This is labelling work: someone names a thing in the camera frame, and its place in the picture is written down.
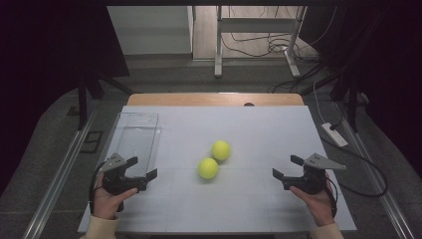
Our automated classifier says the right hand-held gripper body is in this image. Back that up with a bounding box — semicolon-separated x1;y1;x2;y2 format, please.
282;152;347;196

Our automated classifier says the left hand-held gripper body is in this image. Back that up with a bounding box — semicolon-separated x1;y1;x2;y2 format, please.
99;152;148;197

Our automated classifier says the clear plastic container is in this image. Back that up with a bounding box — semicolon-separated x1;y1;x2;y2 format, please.
99;112;163;182

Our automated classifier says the yellow tennis ball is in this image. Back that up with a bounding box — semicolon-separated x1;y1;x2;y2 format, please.
210;139;233;162
197;156;220;180

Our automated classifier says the person's left hand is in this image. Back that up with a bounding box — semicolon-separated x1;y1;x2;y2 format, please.
93;172;140;221

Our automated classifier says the person's right hand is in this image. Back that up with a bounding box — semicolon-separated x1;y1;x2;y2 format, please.
289;171;338;229

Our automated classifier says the dark floor socket plate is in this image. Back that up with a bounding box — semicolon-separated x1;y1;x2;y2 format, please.
79;130;105;154

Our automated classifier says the white power strip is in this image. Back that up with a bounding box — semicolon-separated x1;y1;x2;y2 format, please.
319;121;349;148

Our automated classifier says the white board mat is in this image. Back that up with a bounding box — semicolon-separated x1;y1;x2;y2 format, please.
77;105;358;234

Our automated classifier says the black metal stand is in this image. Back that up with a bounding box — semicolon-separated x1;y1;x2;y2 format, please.
298;64;367;133
65;74;135;131

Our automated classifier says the wooden table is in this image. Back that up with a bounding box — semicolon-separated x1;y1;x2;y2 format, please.
126;93;306;108

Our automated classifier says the dark curtain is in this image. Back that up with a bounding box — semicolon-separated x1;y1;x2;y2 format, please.
298;0;422;180
0;0;131;197

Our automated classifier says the white cabinet panel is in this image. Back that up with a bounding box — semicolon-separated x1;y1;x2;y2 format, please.
105;5;195;56

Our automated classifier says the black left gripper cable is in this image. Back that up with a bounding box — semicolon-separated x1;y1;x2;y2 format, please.
88;161;106;217

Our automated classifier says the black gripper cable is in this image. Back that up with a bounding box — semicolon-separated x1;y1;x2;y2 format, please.
88;161;106;217
323;176;339;219

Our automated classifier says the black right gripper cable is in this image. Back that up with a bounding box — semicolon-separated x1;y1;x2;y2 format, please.
323;176;339;219

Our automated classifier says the metal floor rail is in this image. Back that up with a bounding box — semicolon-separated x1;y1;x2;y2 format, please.
21;109;98;239
333;101;417;239

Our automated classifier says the black power cable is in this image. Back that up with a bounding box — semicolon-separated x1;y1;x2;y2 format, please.
318;114;389;199

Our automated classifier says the tangle of floor cables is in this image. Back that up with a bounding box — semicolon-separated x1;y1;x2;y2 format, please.
220;5;337;95

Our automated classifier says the white metal desk frame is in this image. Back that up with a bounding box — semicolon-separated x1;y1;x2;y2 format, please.
213;5;309;80

